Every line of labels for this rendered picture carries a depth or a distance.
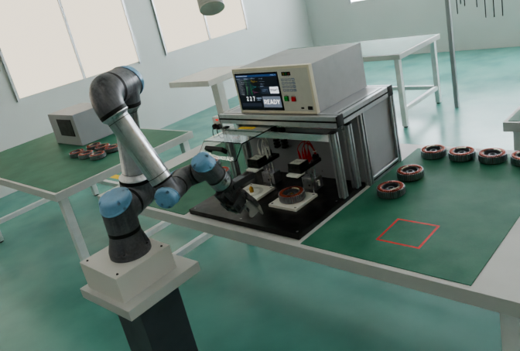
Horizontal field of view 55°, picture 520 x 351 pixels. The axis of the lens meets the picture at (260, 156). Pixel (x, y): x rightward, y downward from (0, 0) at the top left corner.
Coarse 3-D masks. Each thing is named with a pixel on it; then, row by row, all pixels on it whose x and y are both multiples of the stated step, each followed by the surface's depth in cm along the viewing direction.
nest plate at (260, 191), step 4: (252, 184) 236; (256, 184) 235; (244, 188) 233; (248, 188) 232; (256, 188) 230; (260, 188) 229; (264, 188) 228; (268, 188) 227; (272, 188) 226; (248, 192) 228; (256, 192) 226; (260, 192) 225; (264, 192) 224; (268, 192) 224; (256, 196) 221; (260, 196) 221
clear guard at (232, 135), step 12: (228, 132) 223; (240, 132) 219; (252, 132) 215; (264, 132) 212; (204, 144) 218; (216, 144) 213; (228, 144) 208; (240, 144) 204; (216, 156) 210; (228, 156) 205
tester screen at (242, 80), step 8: (240, 80) 223; (248, 80) 220; (256, 80) 217; (264, 80) 213; (272, 80) 210; (240, 88) 225; (248, 88) 222; (256, 88) 218; (240, 96) 227; (248, 96) 223; (256, 96) 220; (264, 96) 217
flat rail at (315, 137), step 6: (270, 132) 218; (276, 132) 216; (282, 132) 213; (288, 132) 211; (294, 132) 209; (300, 132) 208; (282, 138) 214; (288, 138) 212; (294, 138) 210; (300, 138) 207; (306, 138) 205; (312, 138) 203; (318, 138) 201; (324, 138) 199
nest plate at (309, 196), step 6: (306, 192) 214; (306, 198) 208; (312, 198) 208; (270, 204) 210; (276, 204) 209; (282, 204) 208; (288, 204) 206; (294, 204) 205; (300, 204) 204; (294, 210) 201
